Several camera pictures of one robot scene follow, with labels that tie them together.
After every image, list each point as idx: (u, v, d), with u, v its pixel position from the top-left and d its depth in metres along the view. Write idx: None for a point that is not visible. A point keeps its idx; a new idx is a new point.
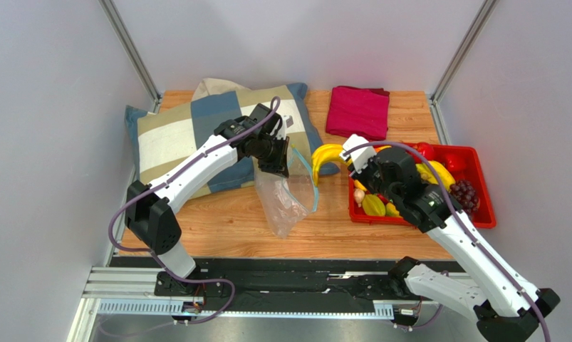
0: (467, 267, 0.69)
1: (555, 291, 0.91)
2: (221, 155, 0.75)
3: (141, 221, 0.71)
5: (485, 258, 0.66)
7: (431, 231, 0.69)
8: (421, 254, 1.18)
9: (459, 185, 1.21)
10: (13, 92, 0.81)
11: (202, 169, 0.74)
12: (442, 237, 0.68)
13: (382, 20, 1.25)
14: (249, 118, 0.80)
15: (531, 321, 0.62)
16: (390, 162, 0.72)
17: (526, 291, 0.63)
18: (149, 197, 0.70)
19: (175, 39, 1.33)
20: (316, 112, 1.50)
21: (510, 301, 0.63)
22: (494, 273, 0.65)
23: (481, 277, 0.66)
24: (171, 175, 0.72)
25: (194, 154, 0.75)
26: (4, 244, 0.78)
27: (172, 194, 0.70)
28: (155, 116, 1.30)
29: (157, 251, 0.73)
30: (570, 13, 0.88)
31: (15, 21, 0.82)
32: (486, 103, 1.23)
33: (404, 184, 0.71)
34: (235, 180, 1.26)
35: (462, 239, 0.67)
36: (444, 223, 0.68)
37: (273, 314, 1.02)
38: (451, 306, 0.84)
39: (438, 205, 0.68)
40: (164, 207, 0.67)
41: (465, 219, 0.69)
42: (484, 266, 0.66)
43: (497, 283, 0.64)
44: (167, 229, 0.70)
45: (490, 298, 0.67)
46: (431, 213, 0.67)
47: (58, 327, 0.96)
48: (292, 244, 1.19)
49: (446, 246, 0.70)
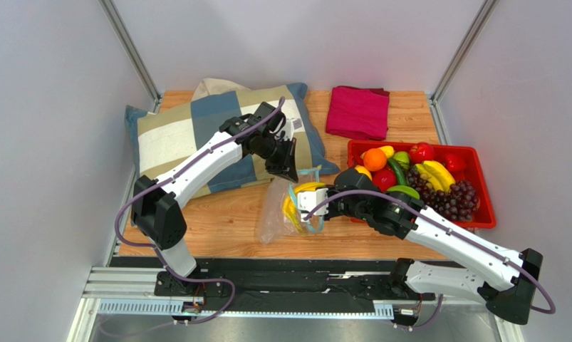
0: (451, 256, 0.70)
1: (554, 291, 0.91)
2: (227, 151, 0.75)
3: (147, 216, 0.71)
5: (463, 242, 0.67)
7: (409, 236, 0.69)
8: (420, 254, 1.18)
9: (459, 185, 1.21)
10: (13, 93, 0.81)
11: (208, 164, 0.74)
12: (418, 237, 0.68)
13: (382, 21, 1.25)
14: (253, 116, 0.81)
15: (527, 286, 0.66)
16: (348, 185, 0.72)
17: (510, 259, 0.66)
18: (155, 191, 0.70)
19: (174, 39, 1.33)
20: (316, 112, 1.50)
21: (501, 274, 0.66)
22: (479, 254, 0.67)
23: (466, 260, 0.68)
24: (177, 170, 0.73)
25: (200, 151, 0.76)
26: (3, 243, 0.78)
27: (179, 189, 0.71)
28: (155, 115, 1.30)
29: (162, 247, 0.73)
30: (570, 13, 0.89)
31: (15, 21, 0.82)
32: (486, 102, 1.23)
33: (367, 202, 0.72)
34: (234, 180, 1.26)
35: (437, 233, 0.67)
36: (414, 224, 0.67)
37: (273, 314, 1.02)
38: (456, 294, 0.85)
39: (404, 210, 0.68)
40: (171, 201, 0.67)
41: (431, 212, 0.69)
42: (467, 251, 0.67)
43: (483, 261, 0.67)
44: (172, 224, 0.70)
45: (483, 275, 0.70)
46: (400, 219, 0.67)
47: (58, 328, 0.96)
48: (292, 244, 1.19)
49: (425, 243, 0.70)
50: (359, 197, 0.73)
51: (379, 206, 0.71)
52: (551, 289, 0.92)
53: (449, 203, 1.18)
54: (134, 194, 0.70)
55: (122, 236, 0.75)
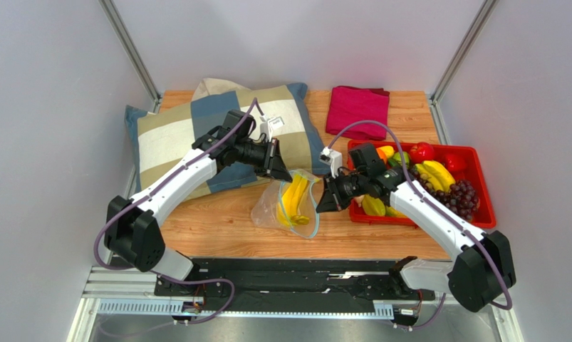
0: (426, 226, 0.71)
1: (556, 291, 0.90)
2: (202, 167, 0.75)
3: (123, 238, 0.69)
5: (432, 209, 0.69)
7: (392, 200, 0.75)
8: (421, 254, 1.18)
9: (459, 185, 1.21)
10: (14, 92, 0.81)
11: (184, 181, 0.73)
12: (397, 200, 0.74)
13: (382, 20, 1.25)
14: (223, 127, 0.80)
15: (474, 255, 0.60)
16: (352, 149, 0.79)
17: (469, 231, 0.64)
18: (132, 211, 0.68)
19: (175, 39, 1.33)
20: (315, 112, 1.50)
21: (454, 240, 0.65)
22: (441, 219, 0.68)
23: (432, 228, 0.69)
24: (153, 188, 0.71)
25: (174, 167, 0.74)
26: (3, 243, 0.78)
27: (156, 205, 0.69)
28: (155, 116, 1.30)
29: (142, 269, 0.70)
30: (570, 13, 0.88)
31: (14, 21, 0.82)
32: (486, 102, 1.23)
33: (367, 167, 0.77)
34: (234, 180, 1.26)
35: (412, 197, 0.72)
36: (394, 187, 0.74)
37: (274, 314, 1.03)
38: (436, 286, 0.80)
39: (394, 177, 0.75)
40: (149, 219, 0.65)
41: (418, 184, 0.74)
42: (432, 216, 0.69)
43: (442, 226, 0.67)
44: (152, 243, 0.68)
45: (448, 249, 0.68)
46: (385, 181, 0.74)
47: (58, 328, 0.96)
48: (291, 244, 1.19)
49: (406, 211, 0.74)
50: (360, 159, 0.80)
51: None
52: (553, 290, 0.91)
53: (449, 203, 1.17)
54: (110, 217, 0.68)
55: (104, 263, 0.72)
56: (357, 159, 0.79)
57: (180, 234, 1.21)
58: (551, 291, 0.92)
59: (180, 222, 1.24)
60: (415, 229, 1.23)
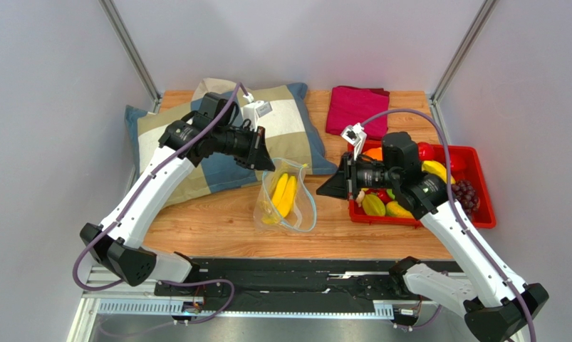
0: (459, 258, 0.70)
1: (556, 292, 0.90)
2: (171, 171, 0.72)
3: (105, 262, 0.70)
5: (475, 247, 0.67)
7: (424, 217, 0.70)
8: (420, 254, 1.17)
9: (459, 185, 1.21)
10: (14, 92, 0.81)
11: (152, 192, 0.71)
12: (432, 222, 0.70)
13: (382, 20, 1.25)
14: (199, 114, 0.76)
15: (515, 312, 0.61)
16: (394, 147, 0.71)
17: (511, 282, 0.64)
18: (103, 240, 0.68)
19: (175, 38, 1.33)
20: (316, 112, 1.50)
21: (494, 288, 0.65)
22: (482, 262, 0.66)
23: (469, 266, 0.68)
24: (120, 209, 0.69)
25: (142, 177, 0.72)
26: (4, 242, 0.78)
27: (126, 231, 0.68)
28: (155, 116, 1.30)
29: (136, 283, 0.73)
30: (570, 13, 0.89)
31: (14, 21, 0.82)
32: (486, 102, 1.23)
33: (403, 169, 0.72)
34: (234, 180, 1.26)
35: (452, 226, 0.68)
36: (434, 208, 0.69)
37: (274, 314, 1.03)
38: (442, 301, 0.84)
39: (432, 192, 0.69)
40: (120, 250, 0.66)
41: (459, 206, 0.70)
42: (474, 255, 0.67)
43: (483, 271, 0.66)
44: (133, 265, 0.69)
45: (477, 288, 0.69)
46: (424, 198, 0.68)
47: (58, 328, 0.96)
48: (290, 244, 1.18)
49: (437, 234, 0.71)
50: (398, 161, 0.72)
51: (410, 178, 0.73)
52: (553, 290, 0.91)
53: None
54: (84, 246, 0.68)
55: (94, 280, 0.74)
56: (393, 158, 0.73)
57: (180, 234, 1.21)
58: (551, 292, 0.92)
59: (180, 222, 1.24)
60: (415, 229, 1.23)
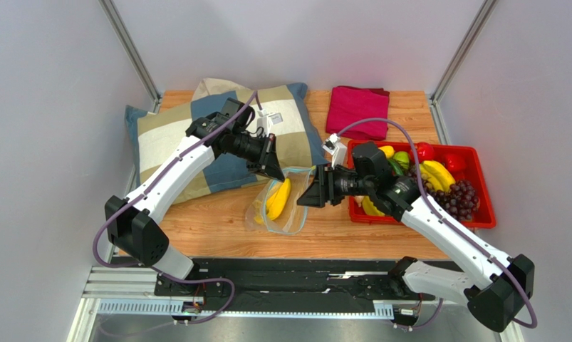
0: (443, 247, 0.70)
1: (557, 291, 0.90)
2: (197, 156, 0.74)
3: (125, 234, 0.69)
5: (454, 233, 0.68)
7: (404, 217, 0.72)
8: (420, 254, 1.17)
9: (459, 185, 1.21)
10: (13, 91, 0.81)
11: (178, 174, 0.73)
12: (412, 219, 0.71)
13: (382, 20, 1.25)
14: (221, 114, 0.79)
15: (504, 286, 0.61)
16: (363, 157, 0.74)
17: (495, 258, 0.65)
18: (128, 211, 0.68)
19: (175, 38, 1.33)
20: (315, 112, 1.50)
21: (481, 268, 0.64)
22: (464, 244, 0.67)
23: (453, 251, 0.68)
24: (148, 185, 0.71)
25: (169, 159, 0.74)
26: (3, 242, 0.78)
27: (152, 204, 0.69)
28: (154, 116, 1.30)
29: (147, 263, 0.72)
30: (570, 13, 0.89)
31: (14, 20, 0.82)
32: (486, 102, 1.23)
33: (376, 177, 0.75)
34: (234, 180, 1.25)
35: (429, 217, 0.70)
36: (410, 206, 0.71)
37: (273, 314, 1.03)
38: (446, 295, 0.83)
39: (404, 192, 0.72)
40: (146, 219, 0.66)
41: (431, 199, 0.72)
42: (454, 240, 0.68)
43: (466, 253, 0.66)
44: (152, 240, 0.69)
45: (469, 273, 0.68)
46: (397, 198, 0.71)
47: (58, 328, 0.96)
48: (291, 244, 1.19)
49: (419, 229, 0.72)
50: (370, 169, 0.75)
51: (384, 182, 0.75)
52: (554, 290, 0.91)
53: (449, 203, 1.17)
54: (107, 216, 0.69)
55: (104, 261, 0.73)
56: (365, 167, 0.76)
57: (180, 234, 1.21)
58: (552, 291, 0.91)
59: (180, 222, 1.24)
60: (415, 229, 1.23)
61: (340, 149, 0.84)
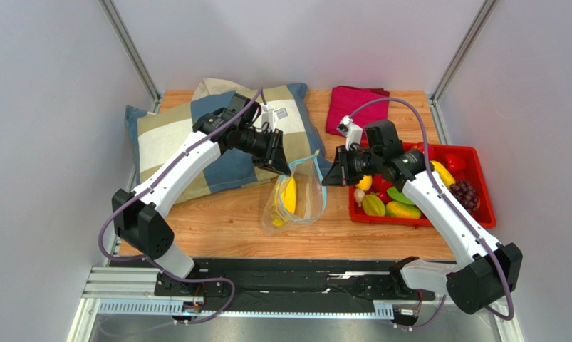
0: (436, 224, 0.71)
1: (558, 291, 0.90)
2: (204, 151, 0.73)
3: (131, 227, 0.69)
5: (449, 209, 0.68)
7: (405, 187, 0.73)
8: (421, 254, 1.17)
9: (459, 185, 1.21)
10: (13, 92, 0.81)
11: (184, 169, 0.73)
12: (412, 189, 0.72)
13: (382, 20, 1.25)
14: (228, 110, 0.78)
15: (486, 266, 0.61)
16: (372, 127, 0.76)
17: (484, 240, 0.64)
18: (134, 204, 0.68)
19: (175, 39, 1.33)
20: (315, 112, 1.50)
21: (466, 246, 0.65)
22: (456, 222, 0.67)
23: (444, 227, 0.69)
24: (154, 179, 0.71)
25: (177, 154, 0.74)
26: (4, 242, 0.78)
27: (158, 197, 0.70)
28: (155, 115, 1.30)
29: (152, 257, 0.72)
30: (570, 13, 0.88)
31: (14, 21, 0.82)
32: (486, 102, 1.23)
33: (383, 147, 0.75)
34: (234, 180, 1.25)
35: (429, 191, 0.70)
36: (413, 176, 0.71)
37: (273, 314, 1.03)
38: (434, 287, 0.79)
39: (412, 163, 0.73)
40: (152, 212, 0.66)
41: (436, 176, 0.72)
42: (448, 216, 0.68)
43: (456, 231, 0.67)
44: (158, 233, 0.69)
45: (454, 251, 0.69)
46: (402, 167, 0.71)
47: (58, 328, 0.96)
48: (291, 244, 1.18)
49: (417, 201, 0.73)
50: (379, 140, 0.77)
51: (392, 154, 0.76)
52: (555, 289, 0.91)
53: None
54: (115, 209, 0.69)
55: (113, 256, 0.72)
56: (374, 137, 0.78)
57: (180, 234, 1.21)
58: (553, 291, 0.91)
59: (180, 222, 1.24)
60: (415, 229, 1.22)
61: (354, 132, 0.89)
